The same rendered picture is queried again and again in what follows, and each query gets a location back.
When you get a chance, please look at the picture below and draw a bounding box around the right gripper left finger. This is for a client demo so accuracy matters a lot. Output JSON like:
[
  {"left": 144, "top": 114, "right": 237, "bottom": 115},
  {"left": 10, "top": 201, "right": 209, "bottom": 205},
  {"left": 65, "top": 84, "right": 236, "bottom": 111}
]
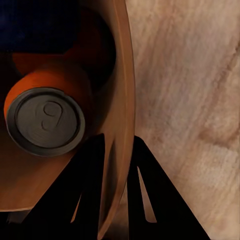
[{"left": 8, "top": 133, "right": 105, "bottom": 240}]

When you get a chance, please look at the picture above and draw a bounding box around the trash can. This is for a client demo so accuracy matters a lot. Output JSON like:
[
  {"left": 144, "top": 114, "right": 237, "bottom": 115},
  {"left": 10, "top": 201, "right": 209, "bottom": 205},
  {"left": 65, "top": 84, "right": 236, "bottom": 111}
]
[{"left": 0, "top": 0, "right": 136, "bottom": 240}]

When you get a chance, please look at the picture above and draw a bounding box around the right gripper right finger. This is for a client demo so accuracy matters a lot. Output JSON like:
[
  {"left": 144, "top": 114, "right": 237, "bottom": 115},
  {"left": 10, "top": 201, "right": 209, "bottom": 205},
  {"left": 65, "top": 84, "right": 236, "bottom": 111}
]
[{"left": 127, "top": 136, "right": 211, "bottom": 240}]

